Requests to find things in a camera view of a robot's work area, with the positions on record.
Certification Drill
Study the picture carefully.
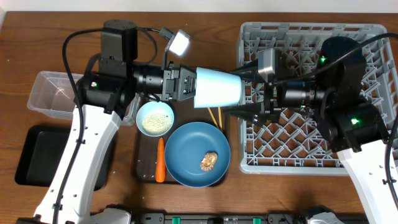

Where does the orange carrot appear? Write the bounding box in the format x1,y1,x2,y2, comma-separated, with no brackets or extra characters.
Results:
155,138,166,183

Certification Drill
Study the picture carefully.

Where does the clear plastic bin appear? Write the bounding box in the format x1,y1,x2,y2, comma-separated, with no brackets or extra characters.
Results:
27,70,140,127

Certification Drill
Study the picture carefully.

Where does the wooden chopstick left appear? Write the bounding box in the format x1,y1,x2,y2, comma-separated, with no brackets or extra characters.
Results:
207,108,219,129

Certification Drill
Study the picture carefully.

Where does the black plastic bin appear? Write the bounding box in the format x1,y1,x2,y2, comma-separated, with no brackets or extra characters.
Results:
14,124,114,191

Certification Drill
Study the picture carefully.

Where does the wooden chopstick right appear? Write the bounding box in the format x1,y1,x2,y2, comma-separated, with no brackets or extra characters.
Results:
218,107,223,132

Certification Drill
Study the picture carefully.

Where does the wooden chopstick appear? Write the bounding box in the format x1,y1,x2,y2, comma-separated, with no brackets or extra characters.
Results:
207,108,219,129
218,107,223,132

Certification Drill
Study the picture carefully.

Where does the light blue plastic cup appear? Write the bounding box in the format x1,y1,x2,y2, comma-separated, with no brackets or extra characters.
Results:
193,67,243,108

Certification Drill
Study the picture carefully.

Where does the crumpled brown food scrap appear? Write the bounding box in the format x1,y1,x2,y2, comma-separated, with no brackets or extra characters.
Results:
200,152,218,172

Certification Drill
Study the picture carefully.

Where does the dark brown serving tray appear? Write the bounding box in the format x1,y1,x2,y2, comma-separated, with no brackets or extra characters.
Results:
132,65,232,187

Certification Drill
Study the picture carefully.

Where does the blue plate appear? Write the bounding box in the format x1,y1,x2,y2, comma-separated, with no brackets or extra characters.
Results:
165,122,231,188

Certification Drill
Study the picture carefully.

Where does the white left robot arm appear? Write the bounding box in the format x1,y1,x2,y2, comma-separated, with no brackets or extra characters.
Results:
18,19,197,223

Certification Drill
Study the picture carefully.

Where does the grey dishwasher rack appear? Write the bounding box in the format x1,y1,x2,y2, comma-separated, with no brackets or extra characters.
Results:
237,22,397,176

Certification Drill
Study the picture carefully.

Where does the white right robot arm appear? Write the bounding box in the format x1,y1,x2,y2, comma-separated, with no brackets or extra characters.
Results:
226,36,397,223

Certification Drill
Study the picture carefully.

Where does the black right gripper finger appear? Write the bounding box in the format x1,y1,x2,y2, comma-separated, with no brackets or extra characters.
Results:
229,59,258,82
223,103,264,120

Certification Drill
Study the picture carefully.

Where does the light blue rice bowl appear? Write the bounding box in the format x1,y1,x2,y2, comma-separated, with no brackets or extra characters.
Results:
136,101,175,137

